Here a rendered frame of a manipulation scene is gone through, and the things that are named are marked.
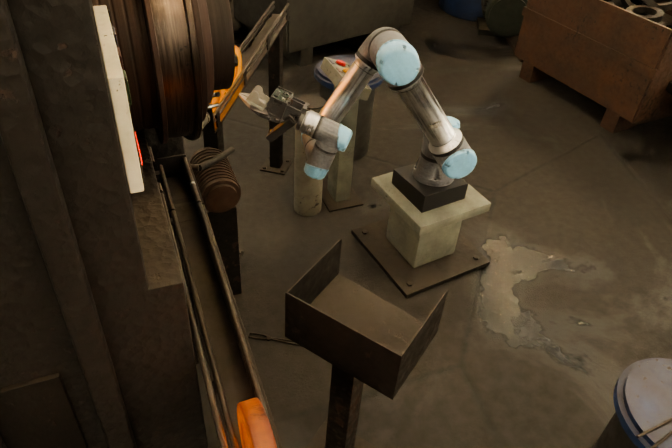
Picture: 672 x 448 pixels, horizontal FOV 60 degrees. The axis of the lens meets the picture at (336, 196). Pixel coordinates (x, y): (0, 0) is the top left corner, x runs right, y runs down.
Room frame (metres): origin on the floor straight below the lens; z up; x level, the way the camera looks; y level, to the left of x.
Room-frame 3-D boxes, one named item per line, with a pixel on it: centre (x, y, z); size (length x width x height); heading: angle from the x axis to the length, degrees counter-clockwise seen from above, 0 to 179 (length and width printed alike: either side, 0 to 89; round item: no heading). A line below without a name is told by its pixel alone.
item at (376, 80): (2.44, -0.02, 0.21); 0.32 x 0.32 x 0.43
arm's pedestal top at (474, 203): (1.73, -0.35, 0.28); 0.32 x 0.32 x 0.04; 32
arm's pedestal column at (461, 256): (1.73, -0.35, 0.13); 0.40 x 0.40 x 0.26; 32
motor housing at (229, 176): (1.47, 0.39, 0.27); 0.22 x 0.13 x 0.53; 24
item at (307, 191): (1.94, 0.12, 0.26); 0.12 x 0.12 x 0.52
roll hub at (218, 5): (1.16, 0.29, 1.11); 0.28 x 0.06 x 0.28; 24
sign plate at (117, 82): (0.76, 0.34, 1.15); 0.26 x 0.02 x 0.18; 24
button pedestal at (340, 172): (2.04, -0.01, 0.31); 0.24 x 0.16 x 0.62; 24
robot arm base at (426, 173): (1.73, -0.35, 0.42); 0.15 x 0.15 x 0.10
